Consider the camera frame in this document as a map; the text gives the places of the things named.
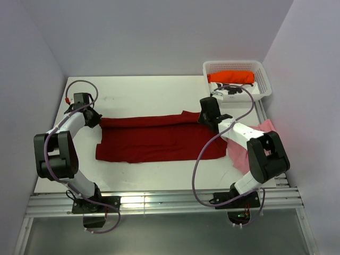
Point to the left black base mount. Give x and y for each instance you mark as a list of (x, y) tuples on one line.
[(94, 215)]

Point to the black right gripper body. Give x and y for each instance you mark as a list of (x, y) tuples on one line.
[(203, 118)]

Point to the dark red t shirt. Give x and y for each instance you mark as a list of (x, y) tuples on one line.
[(152, 139)]

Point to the white plastic basket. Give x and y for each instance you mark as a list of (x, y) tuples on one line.
[(260, 77)]

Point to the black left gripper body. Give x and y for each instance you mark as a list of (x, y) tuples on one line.
[(95, 118)]

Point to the pink t shirt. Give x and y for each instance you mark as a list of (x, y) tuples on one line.
[(239, 155)]

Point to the rolled orange t shirt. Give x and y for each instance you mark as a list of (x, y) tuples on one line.
[(229, 76)]

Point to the white black printed t shirt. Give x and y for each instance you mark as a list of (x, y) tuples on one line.
[(227, 89)]

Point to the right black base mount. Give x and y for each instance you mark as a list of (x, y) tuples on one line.
[(242, 215)]

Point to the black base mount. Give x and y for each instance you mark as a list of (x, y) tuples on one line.
[(94, 215), (242, 215)]

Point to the aluminium rail frame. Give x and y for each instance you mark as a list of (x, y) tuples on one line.
[(160, 215)]

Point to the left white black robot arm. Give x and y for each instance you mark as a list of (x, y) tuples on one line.
[(56, 156)]

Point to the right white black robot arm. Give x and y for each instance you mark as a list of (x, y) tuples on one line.
[(266, 155)]

